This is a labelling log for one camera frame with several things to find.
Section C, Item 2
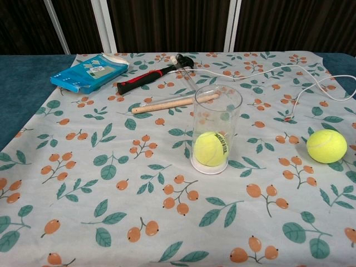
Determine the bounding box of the black red handled hammer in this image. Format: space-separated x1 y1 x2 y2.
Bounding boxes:
116 53 197 96

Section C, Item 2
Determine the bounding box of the clear glass tube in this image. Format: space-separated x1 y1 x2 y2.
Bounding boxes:
175 62 200 92
139 94 195 108

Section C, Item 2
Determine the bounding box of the dark white framed folding screen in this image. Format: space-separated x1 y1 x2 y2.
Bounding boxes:
0 0 356 55

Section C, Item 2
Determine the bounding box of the plain yellow tennis ball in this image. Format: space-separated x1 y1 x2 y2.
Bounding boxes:
306 129 348 164

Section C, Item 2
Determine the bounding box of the light wooden stick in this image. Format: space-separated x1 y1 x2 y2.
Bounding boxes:
131 93 220 115

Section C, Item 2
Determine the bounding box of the white cable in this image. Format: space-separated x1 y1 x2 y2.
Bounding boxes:
169 64 356 123

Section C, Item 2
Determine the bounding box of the clear plastic cup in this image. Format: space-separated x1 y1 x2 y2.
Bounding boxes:
190 85 241 175

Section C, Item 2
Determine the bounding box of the floral orange green tablecloth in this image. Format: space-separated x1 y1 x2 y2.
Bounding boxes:
0 51 356 267

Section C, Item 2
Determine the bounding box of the blue tissue packet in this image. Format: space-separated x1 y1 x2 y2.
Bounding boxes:
50 53 130 95

